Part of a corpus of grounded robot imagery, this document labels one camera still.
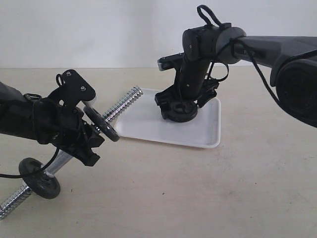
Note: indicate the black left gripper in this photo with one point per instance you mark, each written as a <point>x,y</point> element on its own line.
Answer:
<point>65,129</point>

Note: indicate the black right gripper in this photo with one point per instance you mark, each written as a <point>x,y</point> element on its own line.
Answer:
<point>190,84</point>

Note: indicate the black weight plate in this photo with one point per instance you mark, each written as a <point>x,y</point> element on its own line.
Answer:
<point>180,112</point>

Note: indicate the black plate without collar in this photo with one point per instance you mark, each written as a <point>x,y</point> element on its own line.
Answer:
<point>101,124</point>

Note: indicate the chrome threaded dumbbell bar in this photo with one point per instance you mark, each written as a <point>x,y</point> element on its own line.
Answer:
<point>62,158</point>

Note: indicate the black plate with collar nut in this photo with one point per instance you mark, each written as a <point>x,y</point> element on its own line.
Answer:
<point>42,184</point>

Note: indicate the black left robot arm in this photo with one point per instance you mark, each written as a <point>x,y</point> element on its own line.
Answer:
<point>16,113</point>

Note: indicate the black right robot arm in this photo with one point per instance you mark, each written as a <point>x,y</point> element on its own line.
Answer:
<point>292,61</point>

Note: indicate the white rectangular plastic tray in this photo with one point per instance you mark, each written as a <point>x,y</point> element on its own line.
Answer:
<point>143,120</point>

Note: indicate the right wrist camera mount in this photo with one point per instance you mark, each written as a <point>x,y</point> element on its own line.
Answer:
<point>169,62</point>

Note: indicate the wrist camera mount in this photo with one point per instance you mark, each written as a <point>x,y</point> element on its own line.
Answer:
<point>72,89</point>
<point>169,62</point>

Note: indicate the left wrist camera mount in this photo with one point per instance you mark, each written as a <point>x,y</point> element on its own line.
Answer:
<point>72,89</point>

